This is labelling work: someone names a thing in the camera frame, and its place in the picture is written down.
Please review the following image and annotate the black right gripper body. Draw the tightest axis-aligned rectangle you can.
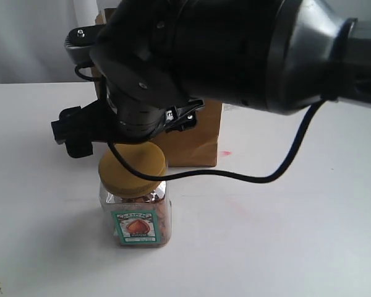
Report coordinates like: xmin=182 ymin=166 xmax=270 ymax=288
xmin=98 ymin=77 xmax=204 ymax=143

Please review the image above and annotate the clear jar with yellow lid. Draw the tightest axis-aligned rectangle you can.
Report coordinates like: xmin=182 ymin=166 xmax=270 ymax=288
xmin=98 ymin=151 xmax=172 ymax=247

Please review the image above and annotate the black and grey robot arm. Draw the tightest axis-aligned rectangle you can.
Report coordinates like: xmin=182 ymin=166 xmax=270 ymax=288
xmin=51 ymin=1 xmax=371 ymax=158

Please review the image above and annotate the brown paper bag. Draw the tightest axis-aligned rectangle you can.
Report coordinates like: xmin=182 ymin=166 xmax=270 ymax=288
xmin=90 ymin=1 xmax=222 ymax=167

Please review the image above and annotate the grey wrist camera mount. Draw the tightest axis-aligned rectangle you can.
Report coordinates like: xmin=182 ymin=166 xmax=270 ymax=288
xmin=64 ymin=25 xmax=105 ymax=65

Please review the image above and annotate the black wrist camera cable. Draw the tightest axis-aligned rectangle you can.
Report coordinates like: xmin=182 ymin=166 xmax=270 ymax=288
xmin=74 ymin=61 xmax=324 ymax=184

